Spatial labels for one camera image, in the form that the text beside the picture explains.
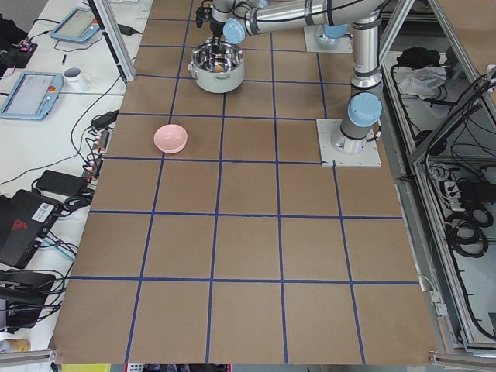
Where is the pink bowl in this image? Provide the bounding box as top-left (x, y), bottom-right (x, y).
top-left (153, 124), bottom-right (188, 154)

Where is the white crumpled cloth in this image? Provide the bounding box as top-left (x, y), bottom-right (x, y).
top-left (398, 67), bottom-right (446, 99)

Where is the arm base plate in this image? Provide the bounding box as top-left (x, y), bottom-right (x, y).
top-left (304, 24), bottom-right (353, 54)
top-left (316, 119), bottom-right (381, 168)

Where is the near blue teach pendant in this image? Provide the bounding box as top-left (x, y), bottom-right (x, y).
top-left (1, 71), bottom-right (64, 121)

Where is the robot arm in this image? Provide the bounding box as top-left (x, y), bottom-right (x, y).
top-left (195, 1), bottom-right (382, 155)
top-left (314, 24), bottom-right (352, 53)

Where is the black cloth pile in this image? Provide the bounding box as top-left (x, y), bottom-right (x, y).
top-left (397, 46), bottom-right (440, 69)

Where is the white mug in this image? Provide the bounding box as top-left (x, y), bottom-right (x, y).
top-left (64, 67), bottom-right (93, 93)

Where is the aluminium frame post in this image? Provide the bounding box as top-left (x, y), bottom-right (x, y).
top-left (88, 0), bottom-right (136, 84)

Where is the mint green electric pot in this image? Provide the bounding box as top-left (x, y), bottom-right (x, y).
top-left (188, 40), bottom-right (245, 94)

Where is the coiled black cable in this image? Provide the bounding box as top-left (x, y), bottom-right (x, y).
top-left (445, 220), bottom-right (490, 257)

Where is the small black power brick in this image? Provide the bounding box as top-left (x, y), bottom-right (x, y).
top-left (118, 24), bottom-right (141, 36)

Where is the black power adapter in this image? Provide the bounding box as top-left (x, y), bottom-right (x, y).
top-left (35, 170), bottom-right (88, 196)

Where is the blue teach pendant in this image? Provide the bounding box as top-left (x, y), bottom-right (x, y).
top-left (49, 8), bottom-right (100, 43)
top-left (1, 71), bottom-right (64, 121)

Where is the far blue teach pendant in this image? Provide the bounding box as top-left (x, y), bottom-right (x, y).
top-left (49, 8), bottom-right (100, 43)

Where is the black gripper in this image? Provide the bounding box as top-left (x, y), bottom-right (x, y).
top-left (195, 1), bottom-right (225, 53)

